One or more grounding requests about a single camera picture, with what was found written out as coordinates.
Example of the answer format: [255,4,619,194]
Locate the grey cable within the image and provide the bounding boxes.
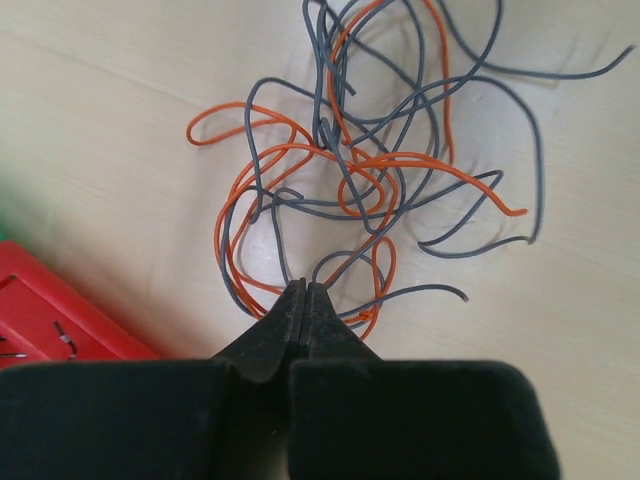
[219,0,636,321]

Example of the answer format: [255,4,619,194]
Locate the green plastic bin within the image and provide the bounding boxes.
[0,172,14,240]

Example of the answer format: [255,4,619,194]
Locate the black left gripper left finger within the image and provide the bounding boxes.
[1,280,306,479]

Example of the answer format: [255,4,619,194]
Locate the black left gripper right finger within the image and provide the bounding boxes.
[288,283,560,479]

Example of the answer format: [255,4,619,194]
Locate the red plastic bin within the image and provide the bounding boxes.
[1,241,159,369]

